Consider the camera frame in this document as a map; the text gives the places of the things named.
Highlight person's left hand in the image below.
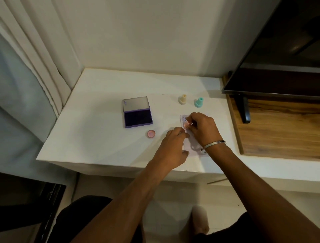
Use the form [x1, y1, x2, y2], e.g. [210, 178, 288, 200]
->
[149, 127, 190, 174]

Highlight person's right hand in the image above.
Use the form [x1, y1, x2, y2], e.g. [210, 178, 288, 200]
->
[184, 112, 225, 151]

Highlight white paper sheet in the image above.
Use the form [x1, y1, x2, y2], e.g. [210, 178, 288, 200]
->
[180, 114, 211, 157]

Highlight person's left forearm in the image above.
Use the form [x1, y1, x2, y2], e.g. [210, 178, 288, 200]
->
[71, 161, 175, 243]

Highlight person's right forearm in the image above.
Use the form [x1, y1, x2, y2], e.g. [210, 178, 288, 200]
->
[205, 143, 320, 243]

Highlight black television stand leg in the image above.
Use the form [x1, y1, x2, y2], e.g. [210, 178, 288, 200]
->
[234, 94, 251, 124]

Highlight purple ink pad case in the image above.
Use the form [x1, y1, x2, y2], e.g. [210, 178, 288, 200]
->
[122, 96, 153, 129]

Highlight person's foot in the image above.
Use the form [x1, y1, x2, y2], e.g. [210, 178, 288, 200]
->
[192, 205, 210, 235]

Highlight brown wooden board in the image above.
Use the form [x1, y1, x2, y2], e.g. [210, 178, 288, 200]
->
[222, 75, 320, 161]

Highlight black flat television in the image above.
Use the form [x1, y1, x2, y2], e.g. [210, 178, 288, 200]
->
[221, 0, 320, 101]

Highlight black shorts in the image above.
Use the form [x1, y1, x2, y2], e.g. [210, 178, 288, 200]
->
[47, 195, 264, 243]

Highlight white curtain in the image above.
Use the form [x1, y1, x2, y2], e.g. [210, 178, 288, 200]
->
[0, 0, 83, 118]

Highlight black furniture piece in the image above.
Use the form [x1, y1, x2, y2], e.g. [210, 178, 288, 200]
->
[0, 172, 67, 243]

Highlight silver bangle bracelet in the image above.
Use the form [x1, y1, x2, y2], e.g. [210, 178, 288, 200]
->
[203, 140, 227, 150]

